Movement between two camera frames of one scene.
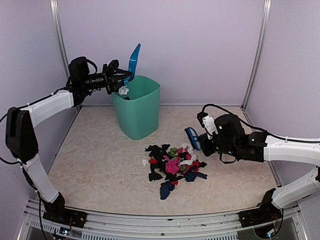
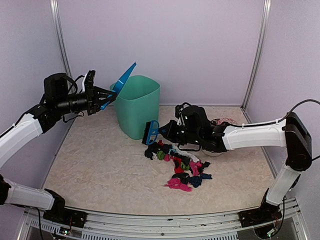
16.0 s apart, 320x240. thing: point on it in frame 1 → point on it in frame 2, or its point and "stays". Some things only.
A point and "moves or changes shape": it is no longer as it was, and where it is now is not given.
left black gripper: [110, 78] → [93, 100]
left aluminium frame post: [58, 23] stays
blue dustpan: [133, 63] → [120, 84]
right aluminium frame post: [265, 23] stays
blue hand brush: [193, 138] moves or changes shape
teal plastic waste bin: [137, 112] stays
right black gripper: [207, 150] → [169, 134]
